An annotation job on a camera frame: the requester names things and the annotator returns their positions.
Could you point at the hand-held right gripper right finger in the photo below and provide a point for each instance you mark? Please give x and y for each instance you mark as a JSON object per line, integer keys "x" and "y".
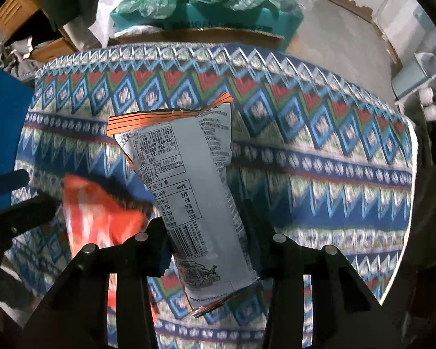
{"x": 258, "y": 240}

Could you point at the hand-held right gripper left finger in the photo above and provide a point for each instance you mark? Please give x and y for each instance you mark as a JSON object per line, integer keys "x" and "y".
{"x": 162, "y": 249}

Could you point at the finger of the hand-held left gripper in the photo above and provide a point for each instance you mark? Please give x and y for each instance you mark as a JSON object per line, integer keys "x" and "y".
{"x": 25, "y": 212}
{"x": 7, "y": 185}

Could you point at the orange-red snack bag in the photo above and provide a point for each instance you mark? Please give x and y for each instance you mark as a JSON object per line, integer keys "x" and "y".
{"x": 94, "y": 211}

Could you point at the white and orange snack bag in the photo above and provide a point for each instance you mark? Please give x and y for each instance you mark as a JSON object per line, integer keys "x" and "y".
{"x": 192, "y": 174}

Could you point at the patterned tablecloth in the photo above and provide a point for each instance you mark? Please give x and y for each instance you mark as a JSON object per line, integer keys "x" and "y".
{"x": 312, "y": 152}

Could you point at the grey crumpled cloth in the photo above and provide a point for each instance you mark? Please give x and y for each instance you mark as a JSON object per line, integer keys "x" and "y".
{"x": 11, "y": 56}

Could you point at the wooden cabinet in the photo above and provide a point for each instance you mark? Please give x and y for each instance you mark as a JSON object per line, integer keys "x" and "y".
{"x": 14, "y": 7}

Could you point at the white plastic bag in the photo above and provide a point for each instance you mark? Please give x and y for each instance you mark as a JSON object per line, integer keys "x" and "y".
{"x": 105, "y": 14}

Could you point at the white cup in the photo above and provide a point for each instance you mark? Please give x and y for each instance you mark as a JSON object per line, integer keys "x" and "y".
{"x": 432, "y": 112}
{"x": 427, "y": 96}

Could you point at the light blue box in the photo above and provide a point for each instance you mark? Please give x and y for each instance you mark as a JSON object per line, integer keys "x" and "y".
{"x": 410, "y": 76}

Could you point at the teal cardboard box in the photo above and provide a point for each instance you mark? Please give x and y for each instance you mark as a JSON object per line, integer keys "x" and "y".
{"x": 218, "y": 18}

